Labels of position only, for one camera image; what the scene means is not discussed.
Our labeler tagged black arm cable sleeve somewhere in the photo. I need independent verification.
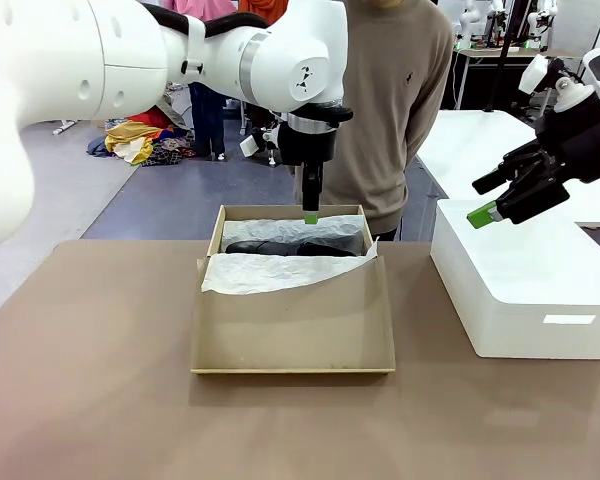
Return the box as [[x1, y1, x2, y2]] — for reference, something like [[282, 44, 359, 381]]
[[138, 1, 274, 39]]

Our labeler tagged person in orange top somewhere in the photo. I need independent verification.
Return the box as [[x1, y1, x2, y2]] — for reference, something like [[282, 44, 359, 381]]
[[237, 0, 291, 18]]

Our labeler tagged black leather shoe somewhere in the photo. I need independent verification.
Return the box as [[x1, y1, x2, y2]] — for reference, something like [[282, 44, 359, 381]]
[[296, 233, 370, 258], [224, 239, 302, 256]]

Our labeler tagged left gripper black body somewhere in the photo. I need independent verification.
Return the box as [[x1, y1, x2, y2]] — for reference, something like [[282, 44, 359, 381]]
[[278, 122, 339, 166]]

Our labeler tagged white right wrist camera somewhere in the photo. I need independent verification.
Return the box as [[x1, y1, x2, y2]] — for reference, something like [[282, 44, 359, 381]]
[[518, 53, 552, 96]]

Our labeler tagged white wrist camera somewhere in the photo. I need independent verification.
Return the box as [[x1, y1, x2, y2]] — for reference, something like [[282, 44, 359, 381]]
[[239, 130, 264, 159], [518, 53, 552, 96]]

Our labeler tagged colourful clothes pile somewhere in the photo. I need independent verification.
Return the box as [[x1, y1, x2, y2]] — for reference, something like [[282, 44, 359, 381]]
[[86, 106, 199, 169]]

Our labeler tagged tan cardboard shoe box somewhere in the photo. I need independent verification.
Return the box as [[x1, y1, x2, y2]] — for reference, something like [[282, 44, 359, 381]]
[[189, 203, 397, 376]]

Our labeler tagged black tripod pole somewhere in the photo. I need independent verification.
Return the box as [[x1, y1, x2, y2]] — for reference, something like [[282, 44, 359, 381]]
[[481, 0, 522, 114]]

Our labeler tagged person in beige sweater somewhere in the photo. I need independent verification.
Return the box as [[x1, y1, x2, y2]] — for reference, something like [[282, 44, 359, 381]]
[[293, 0, 455, 242]]

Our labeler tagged background work table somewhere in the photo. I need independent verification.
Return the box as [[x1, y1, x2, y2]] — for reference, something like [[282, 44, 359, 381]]
[[451, 45, 584, 113]]

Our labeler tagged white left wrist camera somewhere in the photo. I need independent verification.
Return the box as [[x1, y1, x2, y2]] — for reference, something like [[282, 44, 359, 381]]
[[239, 130, 264, 159]]

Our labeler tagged white side table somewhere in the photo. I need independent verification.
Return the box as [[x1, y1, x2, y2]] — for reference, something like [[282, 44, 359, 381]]
[[414, 109, 600, 229]]

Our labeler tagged person in pink top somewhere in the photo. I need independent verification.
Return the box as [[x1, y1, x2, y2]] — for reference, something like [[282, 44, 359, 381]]
[[173, 0, 238, 163]]

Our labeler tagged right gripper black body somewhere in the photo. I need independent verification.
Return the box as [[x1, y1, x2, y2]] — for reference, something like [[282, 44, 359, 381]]
[[533, 96, 600, 185]]

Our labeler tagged white tissue paper sheet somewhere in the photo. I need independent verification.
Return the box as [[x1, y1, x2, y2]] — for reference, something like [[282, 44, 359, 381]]
[[200, 213, 381, 296]]

